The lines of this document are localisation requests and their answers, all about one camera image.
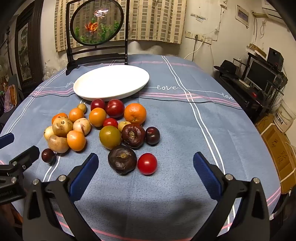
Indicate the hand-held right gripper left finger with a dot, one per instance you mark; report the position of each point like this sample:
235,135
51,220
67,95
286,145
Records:
84,176

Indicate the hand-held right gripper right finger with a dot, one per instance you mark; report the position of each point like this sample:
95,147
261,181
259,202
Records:
208,176

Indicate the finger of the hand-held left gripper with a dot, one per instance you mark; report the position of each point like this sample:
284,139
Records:
5,140
25,155

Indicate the small dark cherry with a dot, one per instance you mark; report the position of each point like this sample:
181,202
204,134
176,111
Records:
48,155

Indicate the pale beige fruit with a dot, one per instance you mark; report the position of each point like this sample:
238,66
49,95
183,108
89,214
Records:
48,133

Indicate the beige passion fruit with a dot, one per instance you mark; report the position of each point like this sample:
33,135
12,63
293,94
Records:
58,143

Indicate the dull dark brown mangosteen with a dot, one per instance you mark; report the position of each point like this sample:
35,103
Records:
122,159

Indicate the brown-beige passion fruit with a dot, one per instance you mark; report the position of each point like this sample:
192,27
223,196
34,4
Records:
62,126

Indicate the yellow-green tomato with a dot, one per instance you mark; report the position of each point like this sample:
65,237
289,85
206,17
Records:
110,137

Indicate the beige fruit with dark streak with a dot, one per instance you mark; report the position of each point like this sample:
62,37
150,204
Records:
81,126

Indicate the red cherry tomato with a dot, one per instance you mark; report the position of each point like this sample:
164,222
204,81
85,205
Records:
147,163
110,122

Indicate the orange-yellow persimmon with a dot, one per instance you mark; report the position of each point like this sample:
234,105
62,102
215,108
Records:
97,117

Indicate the shiny reddish-brown mangosteen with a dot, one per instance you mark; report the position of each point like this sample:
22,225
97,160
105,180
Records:
133,135

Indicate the tan longan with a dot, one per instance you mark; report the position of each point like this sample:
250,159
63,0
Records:
123,125

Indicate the small olive longan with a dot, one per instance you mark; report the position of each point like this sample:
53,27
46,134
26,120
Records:
81,107

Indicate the dark purple plum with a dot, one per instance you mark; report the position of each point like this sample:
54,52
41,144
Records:
152,135

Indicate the large orange mandarin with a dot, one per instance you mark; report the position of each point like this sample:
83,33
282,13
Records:
135,113

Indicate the white oval plate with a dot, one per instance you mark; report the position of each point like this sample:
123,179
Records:
111,81

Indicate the colourful bag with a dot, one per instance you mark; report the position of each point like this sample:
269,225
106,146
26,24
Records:
10,97

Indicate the blue plaid tablecloth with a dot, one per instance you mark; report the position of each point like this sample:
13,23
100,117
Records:
185,139

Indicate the dark red plum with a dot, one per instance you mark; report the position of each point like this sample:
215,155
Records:
97,103

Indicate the cardboard box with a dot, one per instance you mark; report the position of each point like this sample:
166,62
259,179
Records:
277,150

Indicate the large red plum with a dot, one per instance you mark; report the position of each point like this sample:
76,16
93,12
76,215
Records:
115,108

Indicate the clear plastic bags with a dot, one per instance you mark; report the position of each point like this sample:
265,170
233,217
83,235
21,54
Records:
49,69

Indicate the black desk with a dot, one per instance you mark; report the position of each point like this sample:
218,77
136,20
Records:
240,92

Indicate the dark framed painting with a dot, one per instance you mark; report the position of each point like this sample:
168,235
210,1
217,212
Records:
23,46

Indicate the white plastic bucket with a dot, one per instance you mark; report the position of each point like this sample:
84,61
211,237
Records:
283,115

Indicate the black hat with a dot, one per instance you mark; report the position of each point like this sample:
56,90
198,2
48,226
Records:
226,66

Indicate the computer monitor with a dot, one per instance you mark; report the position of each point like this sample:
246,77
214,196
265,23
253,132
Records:
259,73

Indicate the black speaker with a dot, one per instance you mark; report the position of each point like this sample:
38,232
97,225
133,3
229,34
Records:
275,58

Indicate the round goldfish screen ornament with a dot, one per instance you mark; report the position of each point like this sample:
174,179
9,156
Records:
97,23

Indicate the checked beige curtain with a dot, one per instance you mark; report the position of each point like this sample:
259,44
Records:
150,20

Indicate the white air conditioner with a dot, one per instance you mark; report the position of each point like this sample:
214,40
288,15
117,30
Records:
272,11

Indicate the white wall socket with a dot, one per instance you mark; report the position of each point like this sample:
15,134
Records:
189,34

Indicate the white wall box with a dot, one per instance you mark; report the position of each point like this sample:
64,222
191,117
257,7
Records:
242,15

